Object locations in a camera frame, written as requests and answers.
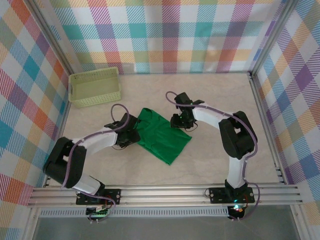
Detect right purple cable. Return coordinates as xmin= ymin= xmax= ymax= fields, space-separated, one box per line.
xmin=165 ymin=91 xmax=261 ymax=222

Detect green t-shirt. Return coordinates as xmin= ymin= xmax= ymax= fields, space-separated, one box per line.
xmin=134 ymin=107 xmax=193 ymax=166

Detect aluminium side rail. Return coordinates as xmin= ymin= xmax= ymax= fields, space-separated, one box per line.
xmin=42 ymin=101 xmax=74 ymax=188
xmin=249 ymin=72 xmax=288 ymax=185

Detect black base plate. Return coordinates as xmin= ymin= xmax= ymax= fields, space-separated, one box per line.
xmin=75 ymin=188 xmax=122 ymax=206
xmin=209 ymin=186 xmax=256 ymax=205

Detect right controller board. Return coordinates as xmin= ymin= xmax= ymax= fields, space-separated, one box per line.
xmin=228 ymin=203 xmax=245 ymax=219

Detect left controller board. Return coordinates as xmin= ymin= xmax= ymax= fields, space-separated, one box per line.
xmin=86 ymin=206 xmax=111 ymax=219

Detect left aluminium side rail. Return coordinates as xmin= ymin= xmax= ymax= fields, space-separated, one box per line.
xmin=42 ymin=101 xmax=74 ymax=188

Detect purple cable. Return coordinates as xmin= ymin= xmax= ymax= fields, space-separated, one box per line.
xmin=165 ymin=91 xmax=261 ymax=222
xmin=60 ymin=103 xmax=130 ymax=223

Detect light green plastic basket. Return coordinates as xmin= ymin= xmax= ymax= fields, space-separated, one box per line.
xmin=68 ymin=66 xmax=123 ymax=109

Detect slotted grey cable duct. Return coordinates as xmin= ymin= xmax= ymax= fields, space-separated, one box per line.
xmin=39 ymin=208 xmax=230 ymax=218

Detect aluminium mounting rail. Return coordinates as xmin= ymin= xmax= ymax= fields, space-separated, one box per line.
xmin=27 ymin=184 xmax=305 ymax=208

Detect right aluminium side rail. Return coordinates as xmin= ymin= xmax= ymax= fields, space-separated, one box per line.
xmin=249 ymin=72 xmax=288 ymax=185

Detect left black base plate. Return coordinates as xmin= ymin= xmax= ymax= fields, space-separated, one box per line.
xmin=75 ymin=188 xmax=122 ymax=206

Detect controller board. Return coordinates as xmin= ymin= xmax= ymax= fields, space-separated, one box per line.
xmin=86 ymin=206 xmax=111 ymax=219
xmin=228 ymin=203 xmax=245 ymax=219

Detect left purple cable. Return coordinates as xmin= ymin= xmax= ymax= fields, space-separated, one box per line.
xmin=60 ymin=103 xmax=130 ymax=223

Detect aluminium frame post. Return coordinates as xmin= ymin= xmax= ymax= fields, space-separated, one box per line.
xmin=249 ymin=0 xmax=298 ymax=77
xmin=29 ymin=0 xmax=76 ymax=76

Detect left aluminium frame post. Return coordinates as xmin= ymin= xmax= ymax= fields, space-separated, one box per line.
xmin=29 ymin=0 xmax=76 ymax=76

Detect right aluminium frame post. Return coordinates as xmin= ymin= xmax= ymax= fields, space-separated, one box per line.
xmin=249 ymin=0 xmax=298 ymax=77

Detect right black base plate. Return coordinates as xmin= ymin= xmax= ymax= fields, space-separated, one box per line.
xmin=209 ymin=186 xmax=256 ymax=205

